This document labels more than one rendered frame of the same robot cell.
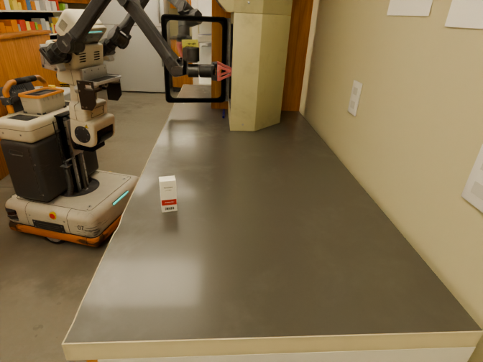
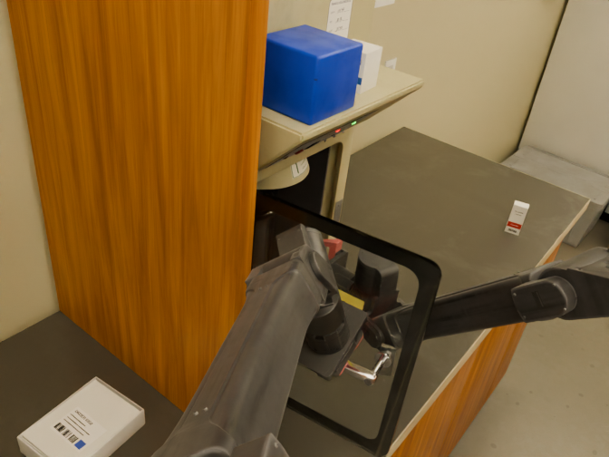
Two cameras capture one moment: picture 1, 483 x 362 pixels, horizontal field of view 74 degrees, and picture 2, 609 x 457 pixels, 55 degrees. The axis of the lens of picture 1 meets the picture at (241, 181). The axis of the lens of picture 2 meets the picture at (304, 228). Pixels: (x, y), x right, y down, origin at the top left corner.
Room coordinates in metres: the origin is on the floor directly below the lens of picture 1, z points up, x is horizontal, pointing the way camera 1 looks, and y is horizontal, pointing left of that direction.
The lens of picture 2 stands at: (2.19, 0.65, 1.82)
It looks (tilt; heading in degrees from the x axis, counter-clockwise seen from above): 34 degrees down; 220
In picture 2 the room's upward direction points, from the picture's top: 7 degrees clockwise
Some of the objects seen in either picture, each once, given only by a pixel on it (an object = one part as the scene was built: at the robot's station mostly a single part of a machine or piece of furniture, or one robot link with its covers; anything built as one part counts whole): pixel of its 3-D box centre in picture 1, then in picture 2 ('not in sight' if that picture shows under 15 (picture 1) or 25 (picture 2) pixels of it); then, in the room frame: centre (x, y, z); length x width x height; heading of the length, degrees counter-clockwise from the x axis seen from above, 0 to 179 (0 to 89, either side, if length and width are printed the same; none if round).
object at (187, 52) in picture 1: (187, 60); not in sight; (1.53, 0.27, 1.21); 0.12 x 0.09 x 0.11; 76
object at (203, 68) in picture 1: (207, 70); not in sight; (1.52, 0.18, 1.17); 0.10 x 0.07 x 0.07; 5
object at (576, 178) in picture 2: not in sight; (551, 196); (-1.15, -0.24, 0.17); 0.60 x 0.42 x 0.33; 93
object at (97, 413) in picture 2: not in sight; (83, 430); (1.93, 0.01, 0.96); 0.16 x 0.12 x 0.04; 11
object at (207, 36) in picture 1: (195, 61); (319, 331); (1.65, 0.26, 1.19); 0.30 x 0.01 x 0.40; 103
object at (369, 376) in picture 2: not in sight; (353, 360); (1.67, 0.33, 1.20); 0.10 x 0.05 x 0.03; 103
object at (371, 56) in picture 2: not in sight; (356, 65); (1.50, 0.13, 1.54); 0.05 x 0.05 x 0.06; 10
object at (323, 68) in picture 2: not in sight; (307, 72); (1.62, 0.14, 1.56); 0.10 x 0.10 x 0.09; 5
